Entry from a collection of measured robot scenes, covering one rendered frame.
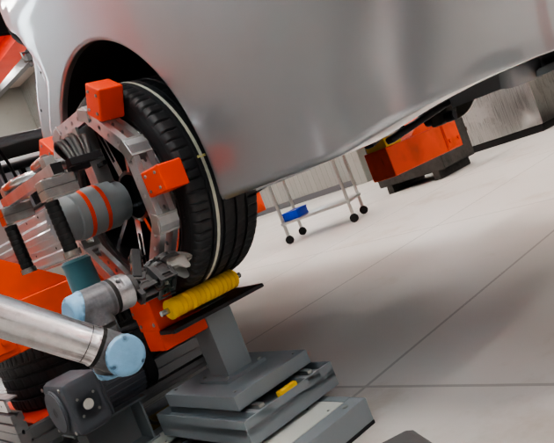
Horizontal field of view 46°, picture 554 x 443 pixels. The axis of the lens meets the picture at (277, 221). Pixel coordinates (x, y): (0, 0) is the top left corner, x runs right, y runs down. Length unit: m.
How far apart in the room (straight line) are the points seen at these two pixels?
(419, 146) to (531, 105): 5.87
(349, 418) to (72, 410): 0.83
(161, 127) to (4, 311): 0.63
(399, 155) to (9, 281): 2.09
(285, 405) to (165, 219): 0.63
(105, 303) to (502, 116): 8.42
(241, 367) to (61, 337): 0.77
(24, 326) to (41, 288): 0.88
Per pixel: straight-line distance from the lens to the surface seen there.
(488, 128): 9.76
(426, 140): 3.73
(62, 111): 2.26
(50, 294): 2.30
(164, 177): 1.62
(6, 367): 2.65
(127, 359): 1.46
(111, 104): 1.80
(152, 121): 1.75
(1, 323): 1.43
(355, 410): 1.88
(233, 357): 2.04
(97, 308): 1.59
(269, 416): 1.87
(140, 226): 2.00
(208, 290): 1.89
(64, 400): 2.10
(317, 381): 1.98
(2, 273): 2.28
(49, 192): 1.68
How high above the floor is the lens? 0.75
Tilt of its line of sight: 4 degrees down
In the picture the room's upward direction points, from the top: 21 degrees counter-clockwise
